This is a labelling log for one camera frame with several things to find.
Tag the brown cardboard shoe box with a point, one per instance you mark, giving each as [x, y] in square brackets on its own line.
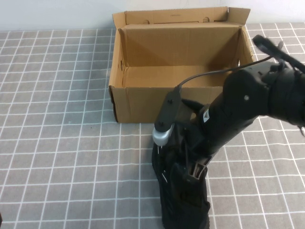
[143, 105]

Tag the grey white-checked tablecloth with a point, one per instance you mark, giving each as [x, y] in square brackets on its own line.
[71, 167]

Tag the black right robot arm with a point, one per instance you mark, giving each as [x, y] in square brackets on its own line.
[281, 95]

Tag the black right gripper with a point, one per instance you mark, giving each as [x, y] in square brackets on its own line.
[219, 128]

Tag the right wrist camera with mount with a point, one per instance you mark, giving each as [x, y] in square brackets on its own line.
[164, 112]

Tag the black knit sneaker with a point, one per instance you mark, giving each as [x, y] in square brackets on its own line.
[181, 210]

